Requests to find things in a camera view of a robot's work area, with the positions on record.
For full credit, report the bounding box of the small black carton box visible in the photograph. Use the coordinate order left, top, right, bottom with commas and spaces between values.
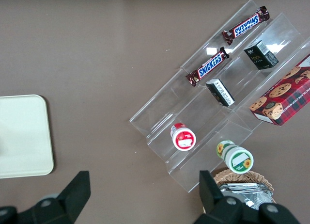
205, 78, 235, 107
243, 40, 279, 70

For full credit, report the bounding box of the small tan wicker basket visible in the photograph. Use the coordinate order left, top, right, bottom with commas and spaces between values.
204, 168, 277, 214

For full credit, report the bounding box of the green-lidded sunflower cup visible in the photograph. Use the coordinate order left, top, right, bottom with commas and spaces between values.
216, 140, 254, 174

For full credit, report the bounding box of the red tartan cookie box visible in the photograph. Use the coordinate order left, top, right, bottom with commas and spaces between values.
249, 53, 310, 126

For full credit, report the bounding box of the red-lidded yogurt cup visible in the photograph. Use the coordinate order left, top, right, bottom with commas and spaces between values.
170, 123, 197, 151

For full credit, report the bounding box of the white plastic tray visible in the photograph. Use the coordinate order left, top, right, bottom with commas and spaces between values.
0, 94, 54, 179

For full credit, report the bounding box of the silver foil packet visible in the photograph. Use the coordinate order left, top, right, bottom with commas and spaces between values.
217, 182, 274, 211

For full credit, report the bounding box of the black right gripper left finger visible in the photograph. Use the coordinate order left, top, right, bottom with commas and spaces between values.
19, 170, 92, 224

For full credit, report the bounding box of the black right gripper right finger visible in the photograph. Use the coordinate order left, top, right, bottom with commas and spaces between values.
193, 170, 244, 224

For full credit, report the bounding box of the clear acrylic tiered display stand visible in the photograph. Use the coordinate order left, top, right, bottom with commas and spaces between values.
129, 68, 252, 193
180, 0, 310, 132

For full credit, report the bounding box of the brown Snickers chocolate bar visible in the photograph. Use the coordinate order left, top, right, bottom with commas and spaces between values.
222, 5, 270, 46
186, 47, 230, 88

